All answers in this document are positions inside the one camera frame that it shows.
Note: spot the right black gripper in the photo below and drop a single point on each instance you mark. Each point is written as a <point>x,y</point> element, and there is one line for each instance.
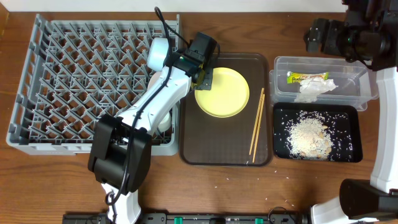
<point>334,28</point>

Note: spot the light blue bowl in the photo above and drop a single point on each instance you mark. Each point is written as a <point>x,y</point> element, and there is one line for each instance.
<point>158,53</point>

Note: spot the yellow round plate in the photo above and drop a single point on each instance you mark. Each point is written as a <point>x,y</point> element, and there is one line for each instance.
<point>228,96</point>

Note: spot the yellow green snack wrapper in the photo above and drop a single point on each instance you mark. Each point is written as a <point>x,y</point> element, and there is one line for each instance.
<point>295,77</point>

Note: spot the white napkin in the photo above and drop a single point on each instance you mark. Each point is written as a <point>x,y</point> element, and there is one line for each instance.
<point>310,88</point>

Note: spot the white paper cup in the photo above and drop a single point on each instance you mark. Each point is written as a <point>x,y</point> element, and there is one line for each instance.
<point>165,123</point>

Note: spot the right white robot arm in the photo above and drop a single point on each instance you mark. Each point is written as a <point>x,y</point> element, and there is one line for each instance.
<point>368,35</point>

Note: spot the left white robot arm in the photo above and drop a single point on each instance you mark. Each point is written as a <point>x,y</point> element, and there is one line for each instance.
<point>122,146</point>

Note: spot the clear plastic waste bin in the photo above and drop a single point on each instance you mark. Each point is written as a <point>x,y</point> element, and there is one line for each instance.
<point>355,84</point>

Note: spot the upper wooden chopstick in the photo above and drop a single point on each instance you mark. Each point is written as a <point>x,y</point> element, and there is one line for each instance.
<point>255,124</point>

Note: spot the wooden chopstick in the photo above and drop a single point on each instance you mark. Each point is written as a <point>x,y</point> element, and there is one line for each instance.
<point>258,127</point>
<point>255,124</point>

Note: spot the lower wooden chopstick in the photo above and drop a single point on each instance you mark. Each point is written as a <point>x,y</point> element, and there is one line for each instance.
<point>258,127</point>

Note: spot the brown serving tray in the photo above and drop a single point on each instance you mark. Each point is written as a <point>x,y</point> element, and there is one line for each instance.
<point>207,140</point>

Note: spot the black plastic tray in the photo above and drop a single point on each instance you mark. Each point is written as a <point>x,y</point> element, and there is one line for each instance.
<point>352,115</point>

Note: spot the spilled rice pile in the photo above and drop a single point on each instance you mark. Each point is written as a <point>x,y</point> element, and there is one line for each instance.
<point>313,135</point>

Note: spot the grey plastic dish rack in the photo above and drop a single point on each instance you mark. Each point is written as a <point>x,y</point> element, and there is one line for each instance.
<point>74,73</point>

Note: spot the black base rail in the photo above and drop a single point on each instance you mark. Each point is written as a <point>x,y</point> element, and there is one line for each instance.
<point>162,218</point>

